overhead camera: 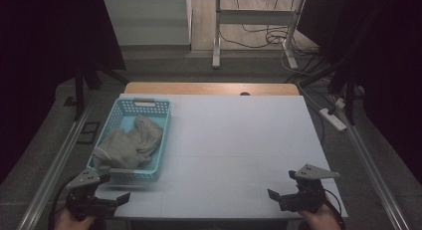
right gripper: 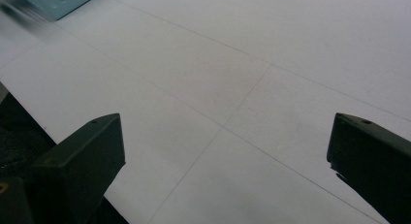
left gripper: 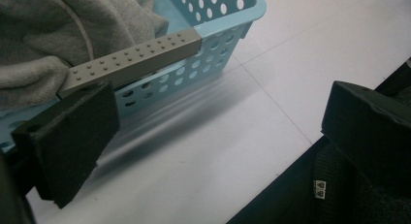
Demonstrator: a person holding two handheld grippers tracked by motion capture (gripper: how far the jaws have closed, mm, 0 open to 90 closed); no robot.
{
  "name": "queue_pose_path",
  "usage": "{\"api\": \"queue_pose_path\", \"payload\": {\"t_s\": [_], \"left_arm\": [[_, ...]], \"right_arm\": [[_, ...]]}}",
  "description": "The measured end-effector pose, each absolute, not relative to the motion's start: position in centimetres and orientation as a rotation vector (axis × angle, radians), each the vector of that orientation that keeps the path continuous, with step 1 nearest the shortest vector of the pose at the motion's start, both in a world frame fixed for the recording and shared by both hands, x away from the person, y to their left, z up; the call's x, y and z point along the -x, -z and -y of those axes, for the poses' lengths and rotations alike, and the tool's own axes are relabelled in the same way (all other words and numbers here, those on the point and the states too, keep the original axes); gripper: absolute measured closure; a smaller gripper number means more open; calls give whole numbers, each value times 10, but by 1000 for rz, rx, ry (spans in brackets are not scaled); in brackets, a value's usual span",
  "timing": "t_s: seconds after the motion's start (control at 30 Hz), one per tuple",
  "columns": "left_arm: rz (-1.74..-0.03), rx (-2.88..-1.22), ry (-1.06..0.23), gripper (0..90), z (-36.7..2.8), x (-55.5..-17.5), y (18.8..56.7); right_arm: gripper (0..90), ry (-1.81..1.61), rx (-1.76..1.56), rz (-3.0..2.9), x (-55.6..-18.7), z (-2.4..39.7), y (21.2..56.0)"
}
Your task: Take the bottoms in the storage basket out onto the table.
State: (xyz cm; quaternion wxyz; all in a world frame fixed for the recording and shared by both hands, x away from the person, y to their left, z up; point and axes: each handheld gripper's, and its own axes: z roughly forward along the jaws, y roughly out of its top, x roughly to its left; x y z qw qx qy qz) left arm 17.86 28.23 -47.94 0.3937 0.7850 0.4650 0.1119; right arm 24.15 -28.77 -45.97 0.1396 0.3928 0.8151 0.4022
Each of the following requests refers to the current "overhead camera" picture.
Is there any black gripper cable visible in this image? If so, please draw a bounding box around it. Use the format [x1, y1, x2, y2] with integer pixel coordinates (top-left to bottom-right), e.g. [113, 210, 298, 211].
[48, 178, 78, 230]
[322, 187, 346, 230]

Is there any light blue perforated plastic basket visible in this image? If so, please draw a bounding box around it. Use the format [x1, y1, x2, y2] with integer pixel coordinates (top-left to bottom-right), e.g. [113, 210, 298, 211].
[86, 97, 172, 183]

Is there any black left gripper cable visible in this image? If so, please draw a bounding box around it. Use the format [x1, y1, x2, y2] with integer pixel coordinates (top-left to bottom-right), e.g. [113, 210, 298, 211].
[48, 178, 78, 230]

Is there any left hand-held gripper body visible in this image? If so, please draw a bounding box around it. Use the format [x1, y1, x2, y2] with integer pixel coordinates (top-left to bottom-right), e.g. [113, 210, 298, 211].
[65, 167, 117, 222]

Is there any white power cable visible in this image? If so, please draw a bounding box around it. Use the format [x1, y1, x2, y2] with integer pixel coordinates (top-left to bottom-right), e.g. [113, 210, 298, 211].
[296, 80, 333, 115]

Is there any aluminium rail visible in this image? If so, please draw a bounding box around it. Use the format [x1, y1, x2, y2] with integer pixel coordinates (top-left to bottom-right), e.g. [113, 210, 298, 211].
[343, 121, 411, 230]
[16, 102, 95, 230]

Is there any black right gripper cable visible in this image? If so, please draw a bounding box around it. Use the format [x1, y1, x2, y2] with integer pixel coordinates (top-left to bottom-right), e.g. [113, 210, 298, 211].
[322, 187, 346, 230]

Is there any black curtain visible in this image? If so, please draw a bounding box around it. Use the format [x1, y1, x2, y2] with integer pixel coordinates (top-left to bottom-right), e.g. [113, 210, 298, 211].
[298, 0, 422, 176]
[0, 0, 126, 185]

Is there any black floor plate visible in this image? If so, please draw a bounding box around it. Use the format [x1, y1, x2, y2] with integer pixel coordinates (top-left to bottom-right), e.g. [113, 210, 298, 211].
[77, 121, 102, 145]

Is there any wooden table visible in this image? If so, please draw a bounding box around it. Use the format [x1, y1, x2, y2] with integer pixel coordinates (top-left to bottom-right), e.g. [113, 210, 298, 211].
[123, 82, 301, 97]

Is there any black metal stand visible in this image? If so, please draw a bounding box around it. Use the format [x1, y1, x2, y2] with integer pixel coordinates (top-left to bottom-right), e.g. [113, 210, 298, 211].
[298, 4, 384, 126]
[73, 65, 128, 122]

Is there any white cabinet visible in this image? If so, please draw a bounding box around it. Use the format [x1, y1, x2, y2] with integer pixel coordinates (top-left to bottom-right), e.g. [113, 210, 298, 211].
[103, 0, 194, 47]

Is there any person's right hand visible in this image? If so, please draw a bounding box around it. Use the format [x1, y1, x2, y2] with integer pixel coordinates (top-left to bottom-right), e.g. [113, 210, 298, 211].
[300, 202, 343, 230]

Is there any person's left hand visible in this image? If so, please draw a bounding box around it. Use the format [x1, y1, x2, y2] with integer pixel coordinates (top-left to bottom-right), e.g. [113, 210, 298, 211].
[54, 207, 97, 230]

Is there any tangle of black floor cables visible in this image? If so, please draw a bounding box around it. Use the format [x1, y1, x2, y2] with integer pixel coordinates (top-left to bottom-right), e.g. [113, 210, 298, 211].
[219, 0, 321, 60]

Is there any white power strip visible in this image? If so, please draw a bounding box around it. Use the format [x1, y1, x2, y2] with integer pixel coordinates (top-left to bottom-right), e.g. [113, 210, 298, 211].
[318, 107, 348, 132]

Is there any white metal desk frame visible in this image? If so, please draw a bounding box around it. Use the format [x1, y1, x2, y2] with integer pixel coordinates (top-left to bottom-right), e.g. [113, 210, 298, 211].
[211, 0, 305, 71]

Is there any grey garment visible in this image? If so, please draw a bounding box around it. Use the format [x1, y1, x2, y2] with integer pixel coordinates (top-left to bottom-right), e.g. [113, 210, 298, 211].
[92, 115, 164, 173]

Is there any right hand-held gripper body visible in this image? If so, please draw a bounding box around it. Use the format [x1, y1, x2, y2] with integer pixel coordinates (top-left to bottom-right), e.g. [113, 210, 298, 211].
[279, 163, 340, 214]

